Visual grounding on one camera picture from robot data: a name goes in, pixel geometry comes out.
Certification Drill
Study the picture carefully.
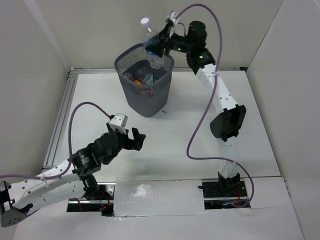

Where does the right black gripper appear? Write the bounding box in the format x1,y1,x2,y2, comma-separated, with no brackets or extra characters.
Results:
145,24,194,58

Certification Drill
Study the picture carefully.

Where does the clear bottle blue label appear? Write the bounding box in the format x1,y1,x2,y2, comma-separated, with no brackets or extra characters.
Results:
140,17,165,69

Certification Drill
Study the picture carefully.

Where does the crushed bottle green label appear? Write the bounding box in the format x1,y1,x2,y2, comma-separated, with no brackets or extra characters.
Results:
134,66,157,85

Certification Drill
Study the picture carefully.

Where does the orange juice bottle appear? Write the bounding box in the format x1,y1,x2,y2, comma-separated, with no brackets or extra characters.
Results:
134,79,144,86

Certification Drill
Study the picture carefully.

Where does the clear bottle white cap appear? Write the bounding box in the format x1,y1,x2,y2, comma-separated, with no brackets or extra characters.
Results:
123,72,134,81

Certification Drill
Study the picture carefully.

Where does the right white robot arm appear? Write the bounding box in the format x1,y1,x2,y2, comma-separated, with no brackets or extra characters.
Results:
146,20,247,196

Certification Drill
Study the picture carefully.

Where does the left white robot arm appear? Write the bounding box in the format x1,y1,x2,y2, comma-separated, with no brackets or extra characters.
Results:
0,126,146,228

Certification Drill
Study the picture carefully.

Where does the grey mesh waste bin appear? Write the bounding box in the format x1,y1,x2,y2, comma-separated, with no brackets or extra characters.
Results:
114,43,175,118

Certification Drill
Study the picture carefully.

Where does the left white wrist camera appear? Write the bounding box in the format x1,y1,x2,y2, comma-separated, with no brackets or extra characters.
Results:
108,113,128,134

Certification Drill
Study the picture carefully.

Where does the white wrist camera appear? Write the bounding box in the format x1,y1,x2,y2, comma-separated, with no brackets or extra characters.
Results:
108,113,128,134
164,10,179,37

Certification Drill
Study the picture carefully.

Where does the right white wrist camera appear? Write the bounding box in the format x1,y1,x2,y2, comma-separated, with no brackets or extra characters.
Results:
164,10,179,37

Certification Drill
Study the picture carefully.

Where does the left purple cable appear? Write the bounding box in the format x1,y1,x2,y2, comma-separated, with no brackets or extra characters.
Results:
0,101,112,212

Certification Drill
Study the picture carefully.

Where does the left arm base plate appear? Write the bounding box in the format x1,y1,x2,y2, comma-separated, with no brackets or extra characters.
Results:
66,182,116,217

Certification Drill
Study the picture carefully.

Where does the aluminium frame rail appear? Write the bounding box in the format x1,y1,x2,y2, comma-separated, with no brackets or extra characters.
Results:
41,67,248,176

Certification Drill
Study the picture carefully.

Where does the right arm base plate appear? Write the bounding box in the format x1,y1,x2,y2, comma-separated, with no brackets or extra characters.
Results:
198,180,249,210

